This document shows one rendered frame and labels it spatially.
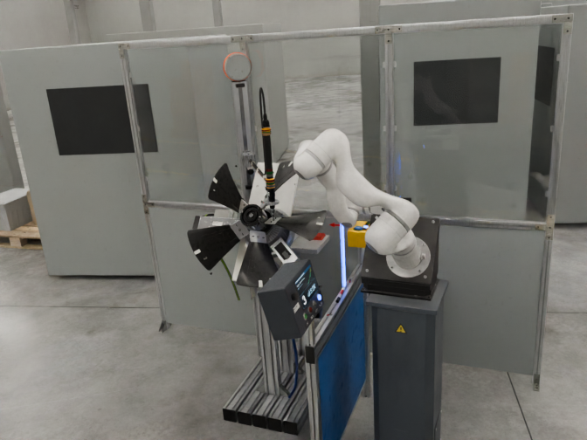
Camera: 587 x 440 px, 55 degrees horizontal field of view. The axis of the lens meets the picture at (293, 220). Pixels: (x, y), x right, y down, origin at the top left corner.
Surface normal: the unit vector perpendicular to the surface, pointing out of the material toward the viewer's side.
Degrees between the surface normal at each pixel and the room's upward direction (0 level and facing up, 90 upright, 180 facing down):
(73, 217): 90
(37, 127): 90
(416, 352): 90
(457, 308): 90
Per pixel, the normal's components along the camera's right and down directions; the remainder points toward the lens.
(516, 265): -0.36, 0.33
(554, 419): -0.07, -0.94
